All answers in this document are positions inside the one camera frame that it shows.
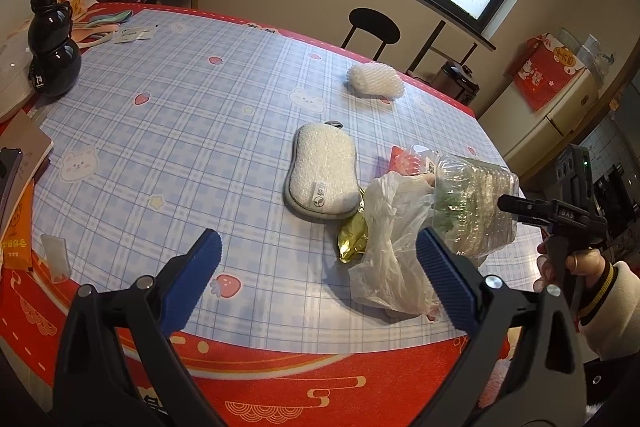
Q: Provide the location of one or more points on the small white paper packets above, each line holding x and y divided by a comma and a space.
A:
131, 35

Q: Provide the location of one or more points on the small white plastic piece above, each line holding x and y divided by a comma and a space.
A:
56, 254

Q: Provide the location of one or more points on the clear plastic container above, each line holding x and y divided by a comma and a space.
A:
475, 202

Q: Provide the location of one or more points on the cream refrigerator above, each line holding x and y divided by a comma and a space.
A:
545, 117

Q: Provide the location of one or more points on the white fleece garment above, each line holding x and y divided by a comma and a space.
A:
497, 382

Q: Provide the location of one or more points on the white foam fruit net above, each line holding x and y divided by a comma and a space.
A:
375, 79

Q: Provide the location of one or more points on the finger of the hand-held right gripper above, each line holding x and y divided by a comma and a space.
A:
525, 208

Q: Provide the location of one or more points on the gold foil wrapper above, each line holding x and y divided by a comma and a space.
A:
352, 239

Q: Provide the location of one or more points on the black rice cooker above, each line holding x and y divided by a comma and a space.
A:
457, 79

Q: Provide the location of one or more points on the black gourd-shaped bottle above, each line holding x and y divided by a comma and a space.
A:
52, 57

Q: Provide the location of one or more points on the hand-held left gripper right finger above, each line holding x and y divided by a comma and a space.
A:
442, 274

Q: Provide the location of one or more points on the person's right hand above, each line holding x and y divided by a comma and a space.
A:
590, 263

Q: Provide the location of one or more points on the plaid printed tablecloth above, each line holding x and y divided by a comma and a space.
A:
200, 117

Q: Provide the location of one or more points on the white plastic bag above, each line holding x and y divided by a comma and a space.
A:
395, 232

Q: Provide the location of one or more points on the wooden folding rack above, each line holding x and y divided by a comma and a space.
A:
440, 47

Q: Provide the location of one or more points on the black round chair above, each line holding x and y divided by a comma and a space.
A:
374, 23

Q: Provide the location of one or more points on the clear glass jars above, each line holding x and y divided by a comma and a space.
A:
585, 49

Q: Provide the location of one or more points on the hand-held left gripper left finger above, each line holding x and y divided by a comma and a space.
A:
197, 267

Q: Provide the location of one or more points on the pink and teal cloths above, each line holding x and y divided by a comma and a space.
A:
102, 24

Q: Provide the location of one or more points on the orange snack packet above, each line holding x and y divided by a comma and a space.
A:
15, 227

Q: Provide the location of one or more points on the brown notebook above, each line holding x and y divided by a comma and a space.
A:
22, 147

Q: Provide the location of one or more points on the red cloth on cabinet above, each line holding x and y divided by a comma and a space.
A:
542, 69

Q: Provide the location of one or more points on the red plastic packet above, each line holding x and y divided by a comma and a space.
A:
402, 159

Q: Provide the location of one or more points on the person's right forearm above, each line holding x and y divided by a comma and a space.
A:
620, 307

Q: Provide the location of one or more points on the white scrubbing sponge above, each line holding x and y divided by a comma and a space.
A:
322, 167

